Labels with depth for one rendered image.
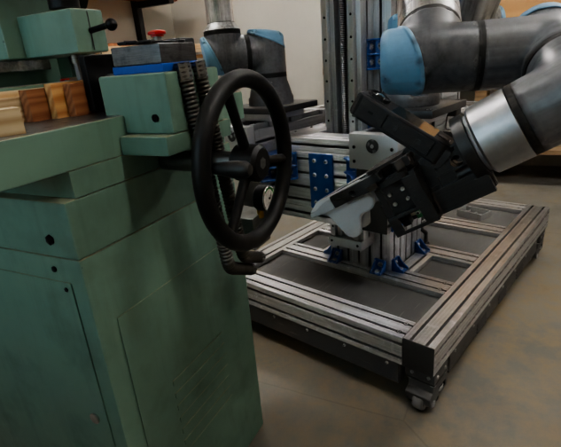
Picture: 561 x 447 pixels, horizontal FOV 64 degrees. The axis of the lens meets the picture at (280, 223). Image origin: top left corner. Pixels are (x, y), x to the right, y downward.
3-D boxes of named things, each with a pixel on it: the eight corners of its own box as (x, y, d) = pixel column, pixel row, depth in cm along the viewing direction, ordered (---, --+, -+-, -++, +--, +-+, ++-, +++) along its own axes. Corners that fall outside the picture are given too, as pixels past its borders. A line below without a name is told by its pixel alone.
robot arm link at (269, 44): (291, 71, 144) (287, 25, 139) (249, 74, 141) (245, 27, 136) (282, 70, 155) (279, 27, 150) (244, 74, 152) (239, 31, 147)
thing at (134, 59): (163, 72, 66) (156, 31, 64) (108, 75, 71) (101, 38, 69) (213, 66, 77) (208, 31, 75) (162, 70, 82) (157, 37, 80)
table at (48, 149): (46, 199, 50) (31, 145, 48) (-100, 186, 63) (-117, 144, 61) (282, 116, 100) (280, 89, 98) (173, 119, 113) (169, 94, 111)
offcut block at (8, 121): (19, 131, 62) (12, 106, 60) (27, 133, 59) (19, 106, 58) (-6, 136, 60) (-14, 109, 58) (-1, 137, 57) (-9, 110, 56)
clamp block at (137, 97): (172, 135, 68) (162, 72, 65) (107, 135, 74) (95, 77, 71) (225, 119, 80) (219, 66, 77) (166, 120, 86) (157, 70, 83)
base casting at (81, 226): (76, 262, 66) (61, 203, 63) (-123, 227, 91) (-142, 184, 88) (236, 180, 103) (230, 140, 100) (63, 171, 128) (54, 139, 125)
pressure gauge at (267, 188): (266, 223, 104) (262, 189, 101) (251, 221, 106) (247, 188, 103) (277, 214, 109) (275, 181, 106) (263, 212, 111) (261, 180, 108)
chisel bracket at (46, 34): (81, 62, 77) (69, 7, 74) (27, 67, 83) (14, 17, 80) (113, 59, 83) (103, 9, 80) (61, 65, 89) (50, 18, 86)
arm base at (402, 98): (396, 100, 130) (397, 64, 127) (448, 100, 121) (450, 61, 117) (370, 107, 120) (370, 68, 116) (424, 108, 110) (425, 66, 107)
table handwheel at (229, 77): (299, 76, 82) (299, 232, 88) (208, 82, 90) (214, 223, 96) (206, 54, 56) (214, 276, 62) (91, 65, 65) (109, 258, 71)
